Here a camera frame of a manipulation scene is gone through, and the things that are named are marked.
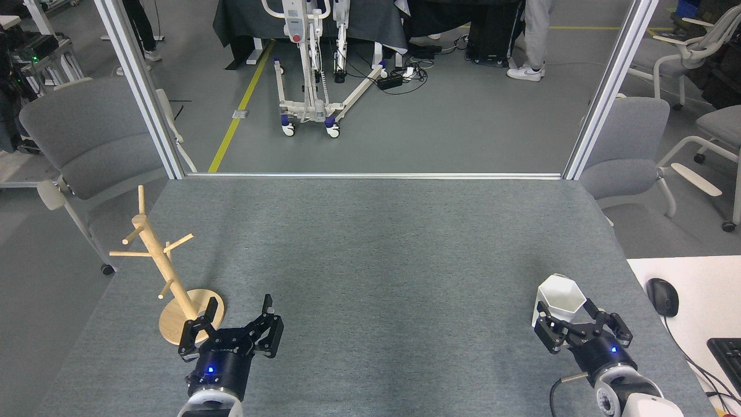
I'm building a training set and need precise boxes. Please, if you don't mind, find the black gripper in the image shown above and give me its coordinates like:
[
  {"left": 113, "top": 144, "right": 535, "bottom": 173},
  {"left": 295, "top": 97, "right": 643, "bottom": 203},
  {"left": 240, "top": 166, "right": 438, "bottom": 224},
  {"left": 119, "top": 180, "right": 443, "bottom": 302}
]
[
  {"left": 533, "top": 298, "right": 637, "bottom": 380},
  {"left": 178, "top": 294, "right": 285, "bottom": 403}
]

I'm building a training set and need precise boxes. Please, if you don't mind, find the white faceted cup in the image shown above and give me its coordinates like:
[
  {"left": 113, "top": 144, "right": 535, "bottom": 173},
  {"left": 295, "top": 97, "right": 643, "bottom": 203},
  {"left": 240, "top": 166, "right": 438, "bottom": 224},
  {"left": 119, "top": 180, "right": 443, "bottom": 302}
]
[{"left": 531, "top": 273, "right": 588, "bottom": 329}]

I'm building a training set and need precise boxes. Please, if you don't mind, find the wooden cup rack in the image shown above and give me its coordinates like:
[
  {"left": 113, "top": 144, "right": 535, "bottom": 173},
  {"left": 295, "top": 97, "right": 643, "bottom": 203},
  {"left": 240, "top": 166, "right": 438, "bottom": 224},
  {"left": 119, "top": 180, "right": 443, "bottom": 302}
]
[{"left": 109, "top": 185, "right": 225, "bottom": 347}]

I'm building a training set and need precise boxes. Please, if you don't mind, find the black computer mouse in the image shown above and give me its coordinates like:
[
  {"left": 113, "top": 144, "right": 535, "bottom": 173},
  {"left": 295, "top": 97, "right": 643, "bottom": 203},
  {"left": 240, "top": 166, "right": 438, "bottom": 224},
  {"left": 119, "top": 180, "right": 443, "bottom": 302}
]
[{"left": 646, "top": 278, "right": 680, "bottom": 318}]

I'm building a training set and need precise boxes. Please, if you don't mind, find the white desk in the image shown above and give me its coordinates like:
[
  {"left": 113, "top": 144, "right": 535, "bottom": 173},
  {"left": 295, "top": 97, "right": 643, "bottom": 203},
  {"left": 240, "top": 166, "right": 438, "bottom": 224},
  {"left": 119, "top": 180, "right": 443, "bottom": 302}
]
[{"left": 627, "top": 255, "right": 741, "bottom": 417}]

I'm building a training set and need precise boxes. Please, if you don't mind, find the black keyboard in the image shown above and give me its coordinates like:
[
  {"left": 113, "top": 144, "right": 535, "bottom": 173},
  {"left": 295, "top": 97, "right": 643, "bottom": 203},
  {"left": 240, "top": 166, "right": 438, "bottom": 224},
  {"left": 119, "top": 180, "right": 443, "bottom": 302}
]
[{"left": 707, "top": 338, "right": 741, "bottom": 397}]

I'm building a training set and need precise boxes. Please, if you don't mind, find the grey chair with pale armrests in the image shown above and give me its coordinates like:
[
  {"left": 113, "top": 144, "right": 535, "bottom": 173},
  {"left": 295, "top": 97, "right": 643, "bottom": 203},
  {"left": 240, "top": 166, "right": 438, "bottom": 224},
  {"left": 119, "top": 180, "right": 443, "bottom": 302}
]
[
  {"left": 579, "top": 93, "right": 723, "bottom": 226},
  {"left": 19, "top": 77, "right": 197, "bottom": 276},
  {"left": 657, "top": 104, "right": 741, "bottom": 232}
]

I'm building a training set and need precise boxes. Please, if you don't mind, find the black computer case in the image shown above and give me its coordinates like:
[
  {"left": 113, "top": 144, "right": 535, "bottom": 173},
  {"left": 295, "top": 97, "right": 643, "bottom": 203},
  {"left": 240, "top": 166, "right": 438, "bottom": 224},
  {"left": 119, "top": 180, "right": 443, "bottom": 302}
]
[{"left": 466, "top": 3, "right": 524, "bottom": 65}]

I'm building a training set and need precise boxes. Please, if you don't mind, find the white stand on wheels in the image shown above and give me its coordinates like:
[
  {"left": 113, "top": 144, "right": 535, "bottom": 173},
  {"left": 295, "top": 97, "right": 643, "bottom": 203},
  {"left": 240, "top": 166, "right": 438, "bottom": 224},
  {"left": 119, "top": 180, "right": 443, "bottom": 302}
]
[{"left": 261, "top": 0, "right": 388, "bottom": 138}]

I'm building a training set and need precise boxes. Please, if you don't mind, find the dark grey table cloth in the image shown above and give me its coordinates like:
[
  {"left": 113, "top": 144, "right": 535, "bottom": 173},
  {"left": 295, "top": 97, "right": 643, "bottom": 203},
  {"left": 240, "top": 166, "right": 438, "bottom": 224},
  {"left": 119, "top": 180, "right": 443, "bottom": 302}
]
[{"left": 212, "top": 0, "right": 409, "bottom": 56}]

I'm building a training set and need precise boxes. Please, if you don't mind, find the equipment cart with green light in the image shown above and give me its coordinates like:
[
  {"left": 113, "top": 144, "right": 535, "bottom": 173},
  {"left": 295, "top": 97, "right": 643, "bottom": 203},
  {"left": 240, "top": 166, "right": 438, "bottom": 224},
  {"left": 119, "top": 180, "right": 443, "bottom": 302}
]
[{"left": 9, "top": 32, "right": 85, "bottom": 87}]

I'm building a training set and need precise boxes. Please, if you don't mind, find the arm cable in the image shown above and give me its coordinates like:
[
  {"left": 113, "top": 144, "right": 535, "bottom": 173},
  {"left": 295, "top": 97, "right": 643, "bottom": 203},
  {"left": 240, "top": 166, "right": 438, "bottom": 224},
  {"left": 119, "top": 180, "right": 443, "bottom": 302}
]
[{"left": 549, "top": 371, "right": 590, "bottom": 417}]

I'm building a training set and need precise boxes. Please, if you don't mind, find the black mouse cable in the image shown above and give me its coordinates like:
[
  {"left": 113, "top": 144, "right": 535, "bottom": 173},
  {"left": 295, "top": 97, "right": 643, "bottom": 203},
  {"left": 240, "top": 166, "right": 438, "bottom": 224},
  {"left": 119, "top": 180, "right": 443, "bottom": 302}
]
[{"left": 662, "top": 316, "right": 741, "bottom": 406}]

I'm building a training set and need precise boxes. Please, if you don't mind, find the silver table edge rail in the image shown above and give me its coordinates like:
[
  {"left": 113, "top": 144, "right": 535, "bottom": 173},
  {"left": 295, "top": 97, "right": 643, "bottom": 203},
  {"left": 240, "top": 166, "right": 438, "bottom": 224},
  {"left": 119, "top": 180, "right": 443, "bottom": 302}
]
[{"left": 185, "top": 171, "right": 563, "bottom": 180}]

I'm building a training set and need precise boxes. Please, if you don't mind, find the silver frame post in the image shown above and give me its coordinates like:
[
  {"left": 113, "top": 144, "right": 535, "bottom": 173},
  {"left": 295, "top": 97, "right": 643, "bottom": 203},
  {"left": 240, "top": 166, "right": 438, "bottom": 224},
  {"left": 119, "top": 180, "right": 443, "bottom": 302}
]
[
  {"left": 93, "top": 0, "right": 189, "bottom": 180},
  {"left": 563, "top": 0, "right": 661, "bottom": 180}
]

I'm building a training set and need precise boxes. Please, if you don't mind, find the white frame office chair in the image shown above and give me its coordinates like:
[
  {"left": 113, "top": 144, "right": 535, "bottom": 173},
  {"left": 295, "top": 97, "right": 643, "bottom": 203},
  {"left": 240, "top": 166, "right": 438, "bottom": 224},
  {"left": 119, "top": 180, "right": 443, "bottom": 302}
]
[{"left": 628, "top": 5, "right": 741, "bottom": 111}]

